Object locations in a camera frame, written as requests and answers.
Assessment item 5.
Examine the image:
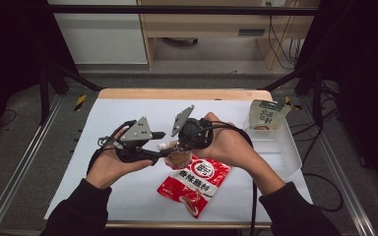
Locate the white cabinet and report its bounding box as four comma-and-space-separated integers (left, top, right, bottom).
47, 0, 149, 66

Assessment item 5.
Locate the black floor cable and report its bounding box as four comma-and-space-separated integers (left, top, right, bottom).
302, 172, 345, 213

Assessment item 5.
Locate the green and gold food pouch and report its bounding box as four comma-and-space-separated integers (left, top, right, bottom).
248, 98, 293, 132

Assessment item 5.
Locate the wooden desk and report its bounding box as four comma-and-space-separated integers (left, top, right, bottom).
137, 0, 321, 71

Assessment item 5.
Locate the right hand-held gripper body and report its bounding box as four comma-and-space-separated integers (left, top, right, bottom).
170, 104, 215, 152

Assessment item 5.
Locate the red seasoning packet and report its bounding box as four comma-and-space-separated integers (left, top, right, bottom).
157, 154, 232, 220

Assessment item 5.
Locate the beige spout pouch white cap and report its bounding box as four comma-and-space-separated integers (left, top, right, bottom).
157, 141, 194, 171

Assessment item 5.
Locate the aluminium rail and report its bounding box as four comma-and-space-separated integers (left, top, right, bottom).
0, 94, 64, 236
298, 96, 378, 236

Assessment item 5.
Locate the person's left hand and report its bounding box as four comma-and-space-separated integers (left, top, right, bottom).
86, 127, 154, 191

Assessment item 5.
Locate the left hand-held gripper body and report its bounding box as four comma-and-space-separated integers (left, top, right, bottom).
97, 116, 155, 165

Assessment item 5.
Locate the clear plastic container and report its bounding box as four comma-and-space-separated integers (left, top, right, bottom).
242, 107, 303, 180

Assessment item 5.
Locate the person's right hand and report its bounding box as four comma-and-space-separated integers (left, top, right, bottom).
193, 112, 264, 170

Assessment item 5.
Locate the yellow and black floor tape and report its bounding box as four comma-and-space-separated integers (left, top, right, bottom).
284, 95, 303, 111
74, 94, 88, 112

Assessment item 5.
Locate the bundle of black cables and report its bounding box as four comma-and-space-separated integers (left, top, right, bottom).
268, 15, 307, 71

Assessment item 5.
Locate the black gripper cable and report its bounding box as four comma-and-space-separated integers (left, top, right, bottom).
190, 120, 259, 236
87, 119, 138, 176

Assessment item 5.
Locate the black curtain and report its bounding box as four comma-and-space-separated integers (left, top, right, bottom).
0, 0, 57, 139
308, 0, 378, 193

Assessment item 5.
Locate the black metal crossbar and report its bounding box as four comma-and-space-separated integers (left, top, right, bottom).
47, 4, 320, 16

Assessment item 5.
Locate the black metal stand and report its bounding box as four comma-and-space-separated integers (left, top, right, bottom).
261, 58, 325, 128
38, 60, 103, 126

